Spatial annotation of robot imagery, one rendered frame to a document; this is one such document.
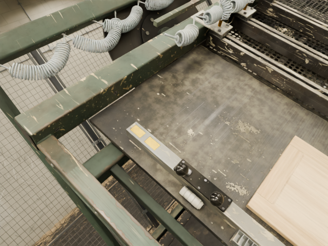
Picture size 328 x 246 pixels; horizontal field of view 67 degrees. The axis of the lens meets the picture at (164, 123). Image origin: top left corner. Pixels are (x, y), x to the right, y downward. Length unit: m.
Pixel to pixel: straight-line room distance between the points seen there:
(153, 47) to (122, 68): 0.19
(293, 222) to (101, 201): 0.58
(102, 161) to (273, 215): 0.59
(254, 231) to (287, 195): 0.19
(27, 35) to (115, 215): 0.88
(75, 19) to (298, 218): 1.25
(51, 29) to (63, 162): 0.70
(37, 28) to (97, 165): 0.71
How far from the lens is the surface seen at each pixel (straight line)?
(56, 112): 0.89
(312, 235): 0.93
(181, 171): 0.69
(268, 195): 0.90
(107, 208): 0.75
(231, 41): 1.31
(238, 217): 0.81
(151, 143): 0.85
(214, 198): 0.68
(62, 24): 1.35
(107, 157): 0.91
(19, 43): 1.28
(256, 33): 1.48
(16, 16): 5.84
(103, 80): 0.96
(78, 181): 0.80
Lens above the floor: 1.81
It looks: 15 degrees down
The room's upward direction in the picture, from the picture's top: 31 degrees counter-clockwise
